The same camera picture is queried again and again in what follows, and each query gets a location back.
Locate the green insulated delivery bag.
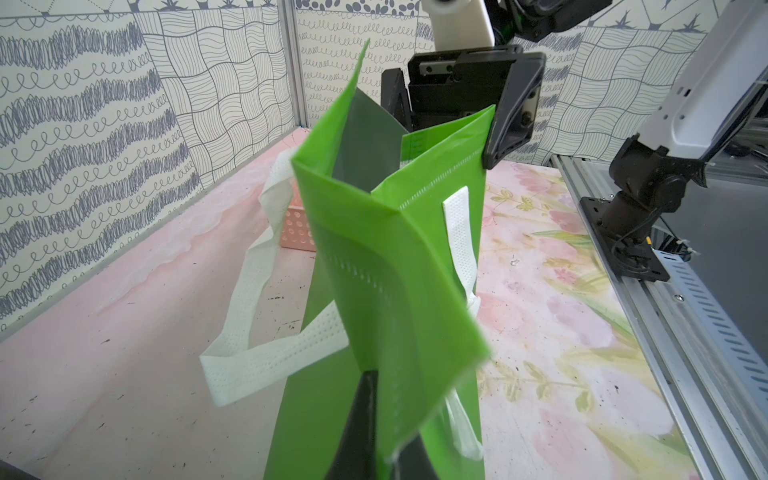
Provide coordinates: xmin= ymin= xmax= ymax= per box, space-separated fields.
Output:
xmin=199 ymin=38 xmax=499 ymax=480

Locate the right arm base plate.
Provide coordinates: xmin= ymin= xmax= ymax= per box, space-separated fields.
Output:
xmin=579 ymin=192 xmax=670 ymax=282

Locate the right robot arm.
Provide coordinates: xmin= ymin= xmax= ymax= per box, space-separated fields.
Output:
xmin=381 ymin=1 xmax=767 ymax=275

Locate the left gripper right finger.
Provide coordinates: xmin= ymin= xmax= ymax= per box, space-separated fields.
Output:
xmin=392 ymin=435 xmax=439 ymax=480

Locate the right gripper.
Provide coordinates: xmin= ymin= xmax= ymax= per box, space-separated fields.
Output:
xmin=380 ymin=45 xmax=546 ymax=170

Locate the pink plastic basket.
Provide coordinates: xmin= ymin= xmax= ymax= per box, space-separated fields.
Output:
xmin=280 ymin=184 xmax=316 ymax=252

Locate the aluminium mounting rail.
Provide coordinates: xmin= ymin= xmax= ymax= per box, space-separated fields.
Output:
xmin=550 ymin=154 xmax=768 ymax=480

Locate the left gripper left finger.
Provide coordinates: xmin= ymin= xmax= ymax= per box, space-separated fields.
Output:
xmin=325 ymin=370 xmax=378 ymax=480

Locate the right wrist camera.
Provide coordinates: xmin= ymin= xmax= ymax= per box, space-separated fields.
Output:
xmin=421 ymin=0 xmax=495 ymax=52

